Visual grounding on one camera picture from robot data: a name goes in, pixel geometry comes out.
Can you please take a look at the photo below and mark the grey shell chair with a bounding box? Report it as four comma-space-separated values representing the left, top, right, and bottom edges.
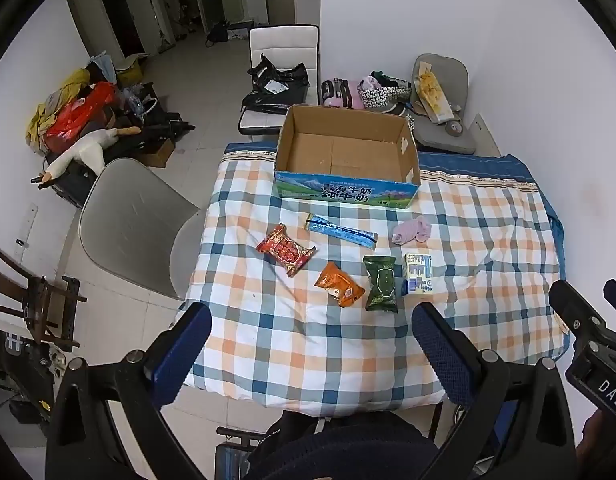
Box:
78, 157, 209, 301

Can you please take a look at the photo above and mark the white cabinet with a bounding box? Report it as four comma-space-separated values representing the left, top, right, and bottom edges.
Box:
294, 0, 322, 26

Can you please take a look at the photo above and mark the small brown cardboard box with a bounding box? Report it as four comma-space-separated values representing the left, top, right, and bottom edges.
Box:
138, 137, 176, 168

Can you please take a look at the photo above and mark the yellow cloth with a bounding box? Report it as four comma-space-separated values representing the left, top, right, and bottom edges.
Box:
27, 67, 91, 146

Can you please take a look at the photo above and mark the yellow packet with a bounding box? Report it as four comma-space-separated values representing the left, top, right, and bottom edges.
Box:
416, 62, 451, 125

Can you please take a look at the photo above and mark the orange snack packet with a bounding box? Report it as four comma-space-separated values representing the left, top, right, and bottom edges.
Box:
314, 261, 366, 308

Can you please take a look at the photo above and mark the red snack packet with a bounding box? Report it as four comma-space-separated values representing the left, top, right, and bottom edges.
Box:
256, 223, 317, 277

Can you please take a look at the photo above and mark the patterned tote bag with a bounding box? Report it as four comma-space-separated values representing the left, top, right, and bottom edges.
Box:
358, 75, 413, 111

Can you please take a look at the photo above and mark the long blue packet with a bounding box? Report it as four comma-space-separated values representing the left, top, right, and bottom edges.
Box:
305, 212, 379, 250

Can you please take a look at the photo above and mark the pink suitcase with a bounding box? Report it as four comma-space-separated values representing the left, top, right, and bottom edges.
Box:
320, 78, 364, 109

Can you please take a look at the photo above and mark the white goose plush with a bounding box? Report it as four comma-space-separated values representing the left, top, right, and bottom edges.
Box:
42, 126, 141, 186

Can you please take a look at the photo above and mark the red plastic bag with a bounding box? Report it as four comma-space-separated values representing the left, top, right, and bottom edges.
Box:
45, 82, 116, 153

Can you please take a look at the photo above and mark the grey padded chair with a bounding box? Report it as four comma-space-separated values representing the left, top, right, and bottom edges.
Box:
410, 53, 476, 155

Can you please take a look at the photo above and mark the person's dark navy clothing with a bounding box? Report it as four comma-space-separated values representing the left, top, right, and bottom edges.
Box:
245, 410, 441, 480

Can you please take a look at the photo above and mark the black suitcase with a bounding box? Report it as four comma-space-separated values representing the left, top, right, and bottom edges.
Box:
43, 152, 99, 208

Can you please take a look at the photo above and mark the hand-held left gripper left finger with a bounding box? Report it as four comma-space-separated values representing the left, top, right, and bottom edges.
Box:
45, 302, 213, 480

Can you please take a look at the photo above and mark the black machine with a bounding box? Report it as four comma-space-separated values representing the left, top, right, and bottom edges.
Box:
0, 330, 64, 426

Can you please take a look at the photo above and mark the small milk carton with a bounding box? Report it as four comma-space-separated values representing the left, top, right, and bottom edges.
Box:
404, 253, 434, 294

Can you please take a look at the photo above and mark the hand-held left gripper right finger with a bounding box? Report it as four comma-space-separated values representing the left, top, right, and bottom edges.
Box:
412, 302, 578, 480

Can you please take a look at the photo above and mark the yellow cardboard box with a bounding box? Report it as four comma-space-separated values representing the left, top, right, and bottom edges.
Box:
115, 52, 151, 86

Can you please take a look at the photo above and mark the white padded chair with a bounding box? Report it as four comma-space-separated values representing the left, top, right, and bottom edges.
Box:
238, 24, 320, 141

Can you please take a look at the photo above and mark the checked blanket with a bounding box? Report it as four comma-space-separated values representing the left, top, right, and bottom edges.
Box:
175, 142, 571, 418

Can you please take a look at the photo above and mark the dark wooden chair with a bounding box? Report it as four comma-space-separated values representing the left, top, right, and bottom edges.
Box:
0, 244, 88, 353

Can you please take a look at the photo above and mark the pink sock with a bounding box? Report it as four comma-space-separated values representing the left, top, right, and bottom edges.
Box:
392, 215, 432, 246

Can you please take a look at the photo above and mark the dark green packet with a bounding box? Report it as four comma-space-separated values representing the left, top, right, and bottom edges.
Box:
363, 255, 399, 313

